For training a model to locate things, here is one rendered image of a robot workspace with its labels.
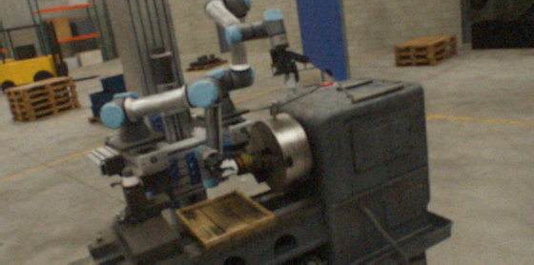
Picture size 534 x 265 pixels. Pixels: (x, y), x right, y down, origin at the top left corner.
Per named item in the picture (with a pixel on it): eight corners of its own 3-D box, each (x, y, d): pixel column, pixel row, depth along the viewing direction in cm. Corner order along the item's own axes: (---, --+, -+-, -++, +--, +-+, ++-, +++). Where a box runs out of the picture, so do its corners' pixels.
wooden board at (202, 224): (237, 196, 208) (236, 189, 207) (277, 224, 177) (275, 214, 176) (176, 219, 195) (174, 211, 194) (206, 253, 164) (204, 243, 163)
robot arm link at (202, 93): (115, 124, 214) (224, 98, 206) (102, 132, 200) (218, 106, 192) (107, 100, 212) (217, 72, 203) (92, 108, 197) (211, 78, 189)
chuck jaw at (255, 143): (268, 149, 196) (257, 125, 199) (272, 145, 191) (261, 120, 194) (245, 156, 191) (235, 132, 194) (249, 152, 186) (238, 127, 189)
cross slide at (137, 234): (152, 209, 195) (149, 199, 194) (183, 248, 158) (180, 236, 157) (112, 222, 187) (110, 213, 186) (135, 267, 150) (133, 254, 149)
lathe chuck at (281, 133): (267, 165, 215) (264, 105, 201) (305, 198, 190) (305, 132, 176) (251, 171, 211) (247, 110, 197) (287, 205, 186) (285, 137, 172)
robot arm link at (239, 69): (224, 87, 254) (215, -11, 227) (249, 81, 259) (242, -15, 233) (232, 95, 244) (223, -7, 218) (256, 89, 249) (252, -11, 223)
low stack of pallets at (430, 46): (421, 55, 1020) (419, 36, 1009) (459, 54, 961) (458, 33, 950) (393, 67, 936) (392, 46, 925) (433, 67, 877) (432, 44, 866)
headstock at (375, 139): (366, 143, 251) (359, 74, 242) (435, 163, 210) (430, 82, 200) (275, 175, 226) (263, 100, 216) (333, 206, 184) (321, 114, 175)
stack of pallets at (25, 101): (62, 106, 1104) (54, 77, 1086) (82, 107, 1053) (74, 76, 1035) (11, 121, 1007) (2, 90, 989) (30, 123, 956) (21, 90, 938)
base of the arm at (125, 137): (116, 139, 224) (112, 121, 222) (145, 132, 232) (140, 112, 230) (126, 145, 212) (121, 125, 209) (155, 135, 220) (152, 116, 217)
